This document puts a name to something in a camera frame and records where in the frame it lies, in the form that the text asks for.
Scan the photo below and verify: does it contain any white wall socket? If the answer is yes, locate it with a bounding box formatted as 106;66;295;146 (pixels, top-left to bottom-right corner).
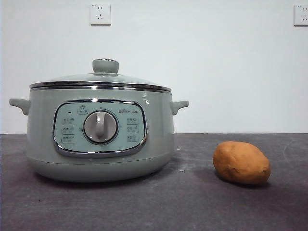
90;3;112;26
293;4;308;27

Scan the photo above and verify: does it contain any brown potato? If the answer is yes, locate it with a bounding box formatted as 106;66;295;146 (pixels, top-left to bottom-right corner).
213;141;271;185

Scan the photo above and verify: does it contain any glass lid with green knob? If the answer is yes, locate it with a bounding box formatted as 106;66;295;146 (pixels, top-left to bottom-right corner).
29;58;172;93

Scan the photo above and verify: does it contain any pale green electric pot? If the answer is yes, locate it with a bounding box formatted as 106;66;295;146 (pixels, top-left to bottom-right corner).
9;87;190;183

